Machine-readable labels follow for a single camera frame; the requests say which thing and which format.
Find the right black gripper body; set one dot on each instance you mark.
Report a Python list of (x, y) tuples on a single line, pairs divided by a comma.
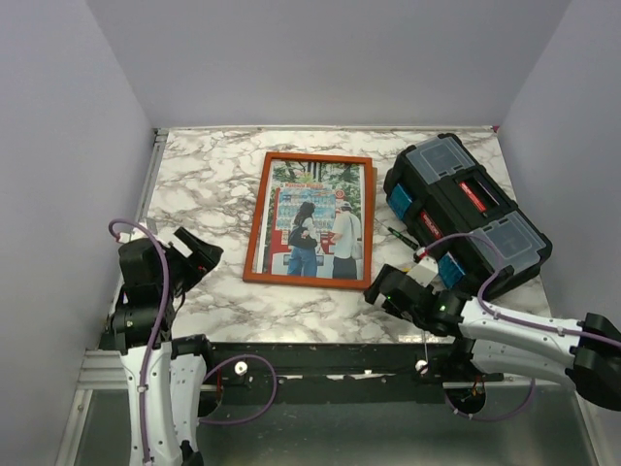
[(375, 291)]

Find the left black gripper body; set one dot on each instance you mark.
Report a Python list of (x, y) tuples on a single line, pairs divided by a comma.
[(184, 272)]

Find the red wooden photo frame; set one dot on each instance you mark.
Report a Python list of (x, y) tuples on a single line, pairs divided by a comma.
[(250, 275)]

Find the green black precision screwdriver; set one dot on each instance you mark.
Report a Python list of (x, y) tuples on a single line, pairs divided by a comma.
[(410, 243)]

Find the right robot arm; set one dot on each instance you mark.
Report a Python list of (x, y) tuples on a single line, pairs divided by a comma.
[(581, 354)]

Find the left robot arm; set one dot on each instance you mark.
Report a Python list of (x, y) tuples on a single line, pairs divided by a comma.
[(164, 374)]

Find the printed photo of couple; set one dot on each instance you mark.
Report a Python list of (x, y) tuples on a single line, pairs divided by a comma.
[(313, 221)]

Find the black plastic toolbox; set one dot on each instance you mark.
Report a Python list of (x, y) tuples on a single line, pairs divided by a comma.
[(447, 200)]

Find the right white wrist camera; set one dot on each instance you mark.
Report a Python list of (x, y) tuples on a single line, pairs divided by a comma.
[(425, 268)]

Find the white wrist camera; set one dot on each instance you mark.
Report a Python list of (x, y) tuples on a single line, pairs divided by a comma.
[(126, 231), (425, 268)]

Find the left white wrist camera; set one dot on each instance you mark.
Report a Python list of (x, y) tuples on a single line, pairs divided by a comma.
[(126, 231)]

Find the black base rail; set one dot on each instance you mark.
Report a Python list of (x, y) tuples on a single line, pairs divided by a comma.
[(305, 374)]

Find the left aluminium side rail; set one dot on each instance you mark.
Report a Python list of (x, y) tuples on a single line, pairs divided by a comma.
[(160, 140)]

